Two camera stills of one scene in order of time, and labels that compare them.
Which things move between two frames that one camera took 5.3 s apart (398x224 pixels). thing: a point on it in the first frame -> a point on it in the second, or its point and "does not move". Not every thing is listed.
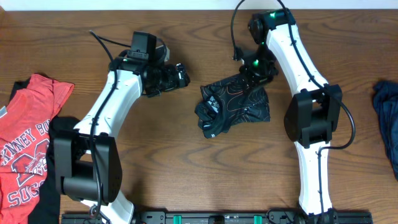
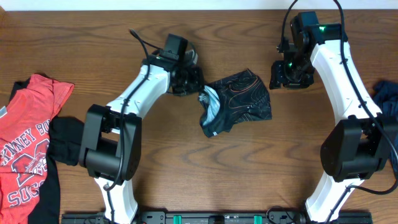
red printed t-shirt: x=25 y=117 does not move
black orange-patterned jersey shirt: x=226 y=104 does not move
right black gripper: x=254 y=81 -> x=278 y=76
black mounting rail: x=221 y=217 does not move
